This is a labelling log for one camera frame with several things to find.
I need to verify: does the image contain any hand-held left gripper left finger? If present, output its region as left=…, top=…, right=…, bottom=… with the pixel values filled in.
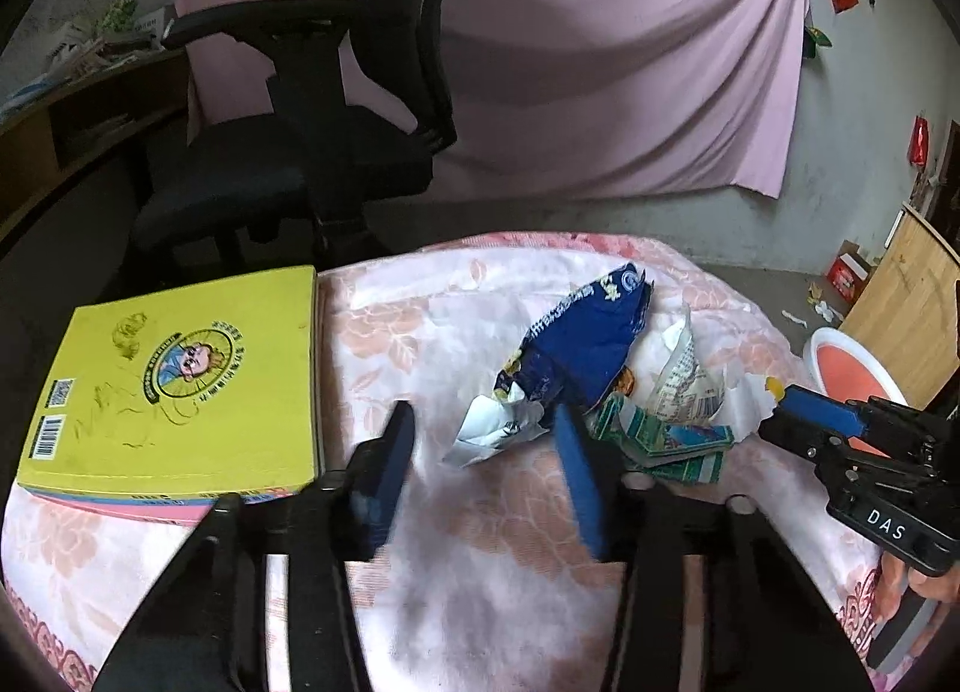
left=90, top=401, right=417, bottom=692

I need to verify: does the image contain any pile of papers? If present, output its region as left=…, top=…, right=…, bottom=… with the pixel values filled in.
left=0, top=6, right=175, bottom=118

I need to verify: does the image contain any white printed wrapper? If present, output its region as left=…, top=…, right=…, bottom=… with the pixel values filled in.
left=628, top=302, right=777, bottom=442

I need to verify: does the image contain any cardboard box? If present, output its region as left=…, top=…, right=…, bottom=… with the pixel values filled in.
left=825, top=240, right=880, bottom=301

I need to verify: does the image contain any pink book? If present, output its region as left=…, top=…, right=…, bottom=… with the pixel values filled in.
left=15, top=488, right=301, bottom=526

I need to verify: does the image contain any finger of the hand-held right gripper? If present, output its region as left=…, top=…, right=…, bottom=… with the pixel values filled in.
left=757, top=416, right=852, bottom=470
left=776, top=384, right=871, bottom=440

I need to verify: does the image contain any orange basin with white rim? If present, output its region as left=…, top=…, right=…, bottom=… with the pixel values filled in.
left=802, top=328, right=910, bottom=461

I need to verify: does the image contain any floral printed tablecloth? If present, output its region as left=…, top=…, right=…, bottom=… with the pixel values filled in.
left=0, top=231, right=905, bottom=692

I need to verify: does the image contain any yellow book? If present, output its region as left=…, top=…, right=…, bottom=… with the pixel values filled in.
left=16, top=264, right=325, bottom=497

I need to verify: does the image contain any pink hanging cloth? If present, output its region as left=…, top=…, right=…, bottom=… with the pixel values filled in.
left=165, top=0, right=815, bottom=200

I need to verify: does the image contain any wooden board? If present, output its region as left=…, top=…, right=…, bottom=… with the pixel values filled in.
left=838, top=203, right=960, bottom=410

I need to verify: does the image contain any blue snack wrapper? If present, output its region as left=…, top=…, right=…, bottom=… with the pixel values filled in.
left=493, top=263, right=659, bottom=414

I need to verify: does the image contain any wooden shelf desk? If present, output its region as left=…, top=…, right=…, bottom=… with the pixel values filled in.
left=0, top=47, right=190, bottom=239

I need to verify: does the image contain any green wrapper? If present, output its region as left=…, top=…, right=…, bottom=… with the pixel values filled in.
left=591, top=392, right=737, bottom=488

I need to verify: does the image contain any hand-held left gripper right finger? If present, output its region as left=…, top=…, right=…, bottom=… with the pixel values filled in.
left=551, top=403, right=877, bottom=692

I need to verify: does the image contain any white paper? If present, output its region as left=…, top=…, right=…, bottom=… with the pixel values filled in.
left=446, top=392, right=557, bottom=470

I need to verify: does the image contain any thin blue book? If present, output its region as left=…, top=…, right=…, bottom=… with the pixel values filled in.
left=30, top=486, right=305, bottom=506

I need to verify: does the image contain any black office chair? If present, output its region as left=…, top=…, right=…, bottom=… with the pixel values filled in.
left=127, top=0, right=481, bottom=275

